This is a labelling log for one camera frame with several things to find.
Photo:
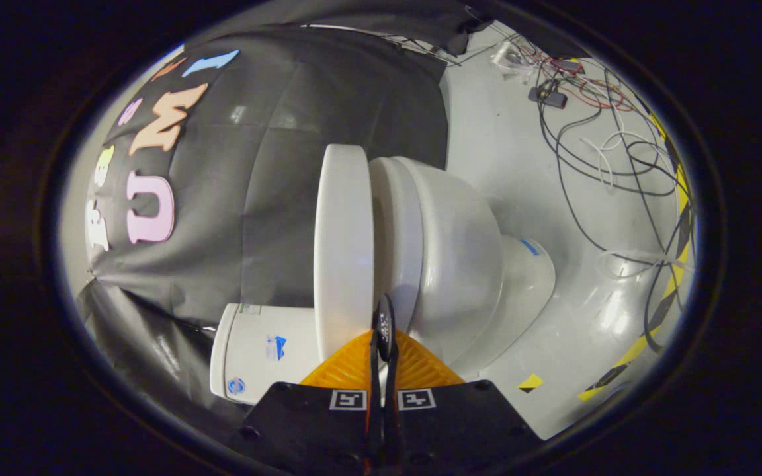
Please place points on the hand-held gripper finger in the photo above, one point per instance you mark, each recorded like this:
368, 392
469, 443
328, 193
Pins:
391, 396
376, 370

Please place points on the white toilet lid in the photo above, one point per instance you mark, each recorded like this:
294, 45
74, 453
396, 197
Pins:
344, 251

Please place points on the white toilet seat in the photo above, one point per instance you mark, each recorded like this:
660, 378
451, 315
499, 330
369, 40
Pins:
394, 231

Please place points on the white ceramic toilet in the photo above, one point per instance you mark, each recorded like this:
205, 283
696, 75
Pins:
460, 251

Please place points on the small yellow black tape piece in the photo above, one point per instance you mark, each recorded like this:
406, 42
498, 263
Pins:
530, 382

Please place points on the black backdrop cloth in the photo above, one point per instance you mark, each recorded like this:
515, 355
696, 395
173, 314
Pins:
275, 165

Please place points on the yellow black floor tape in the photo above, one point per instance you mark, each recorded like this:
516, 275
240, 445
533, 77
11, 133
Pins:
639, 344

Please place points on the black power adapter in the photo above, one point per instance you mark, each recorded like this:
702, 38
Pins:
553, 99

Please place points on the clear plastic packet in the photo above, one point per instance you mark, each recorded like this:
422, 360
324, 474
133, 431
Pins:
510, 58

